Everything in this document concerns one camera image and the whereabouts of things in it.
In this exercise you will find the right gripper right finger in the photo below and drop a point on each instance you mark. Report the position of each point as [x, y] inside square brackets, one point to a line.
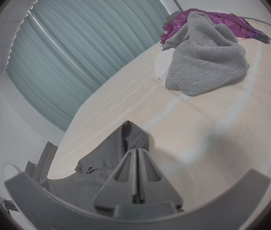
[154, 188]

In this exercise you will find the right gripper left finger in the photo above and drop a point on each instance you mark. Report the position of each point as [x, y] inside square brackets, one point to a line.
[121, 188]

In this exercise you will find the black T-shirt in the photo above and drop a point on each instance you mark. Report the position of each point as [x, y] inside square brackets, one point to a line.
[106, 159]

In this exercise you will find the bed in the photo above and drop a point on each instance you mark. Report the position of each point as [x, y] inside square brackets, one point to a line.
[210, 128]

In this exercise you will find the black chest of drawers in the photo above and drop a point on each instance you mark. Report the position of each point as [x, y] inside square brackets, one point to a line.
[44, 162]

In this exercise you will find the grey garment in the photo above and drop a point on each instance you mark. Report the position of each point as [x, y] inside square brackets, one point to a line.
[205, 56]

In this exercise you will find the pink garment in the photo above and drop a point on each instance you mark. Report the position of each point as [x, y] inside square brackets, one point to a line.
[242, 38]

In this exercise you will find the purple garment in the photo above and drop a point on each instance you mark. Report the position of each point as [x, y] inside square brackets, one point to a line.
[224, 20]

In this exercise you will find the small black garment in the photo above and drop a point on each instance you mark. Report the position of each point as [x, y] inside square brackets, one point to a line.
[266, 38]

